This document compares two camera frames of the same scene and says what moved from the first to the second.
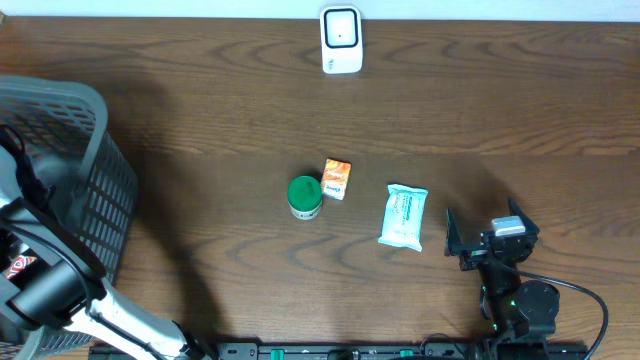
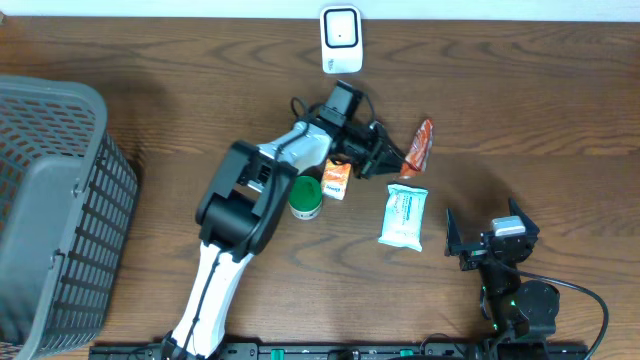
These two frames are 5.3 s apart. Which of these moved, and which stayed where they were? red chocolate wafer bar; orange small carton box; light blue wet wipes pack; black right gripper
Moved: red chocolate wafer bar
Stayed: orange small carton box; light blue wet wipes pack; black right gripper
